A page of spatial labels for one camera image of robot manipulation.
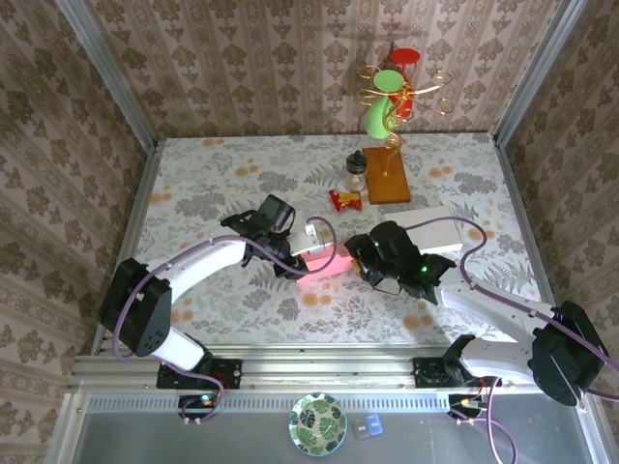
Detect pink paper box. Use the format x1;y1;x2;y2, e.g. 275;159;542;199
295;244;353;286

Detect small black controller board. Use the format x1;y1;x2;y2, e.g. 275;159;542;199
178;393;219;420
448;393;487;420

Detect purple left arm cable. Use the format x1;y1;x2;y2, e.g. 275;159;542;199
110;217;339;426

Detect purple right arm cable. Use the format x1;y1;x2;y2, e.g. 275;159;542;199
403;216;619;464

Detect floral table cover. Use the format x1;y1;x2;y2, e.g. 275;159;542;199
113;133;543;347

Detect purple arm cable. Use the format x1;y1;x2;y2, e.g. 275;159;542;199
403;216;619;464
110;217;339;426

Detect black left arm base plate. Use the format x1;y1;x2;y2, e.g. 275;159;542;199
155;357;243;391

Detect aluminium frame bar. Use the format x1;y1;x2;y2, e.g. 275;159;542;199
491;0;590;146
492;134;572;354
44;391;88;464
90;138;163;357
577;381;608;464
52;0;160;152

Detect glass jar black lid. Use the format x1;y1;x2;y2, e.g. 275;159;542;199
343;150;369;191

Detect red snack packet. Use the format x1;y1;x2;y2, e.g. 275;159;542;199
328;188;364;213

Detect slotted grey cable duct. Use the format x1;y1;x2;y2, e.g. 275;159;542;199
84;393;589;412

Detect red paper goblet cutout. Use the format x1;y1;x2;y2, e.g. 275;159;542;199
386;46;421;120

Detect wide aluminium front rail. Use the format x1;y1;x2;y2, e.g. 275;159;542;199
67;343;597;393

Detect green leaf pattern bowl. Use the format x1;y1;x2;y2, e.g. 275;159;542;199
288;391;348;456

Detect green paper goblet cutout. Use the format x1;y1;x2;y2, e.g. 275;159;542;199
365;69;406;140

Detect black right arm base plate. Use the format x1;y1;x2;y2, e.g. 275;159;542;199
413;357;503;389

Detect gold wire stand wooden base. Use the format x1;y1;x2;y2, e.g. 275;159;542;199
356;62;454;205

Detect grey metal shelf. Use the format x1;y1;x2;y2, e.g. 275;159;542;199
72;405;599;464

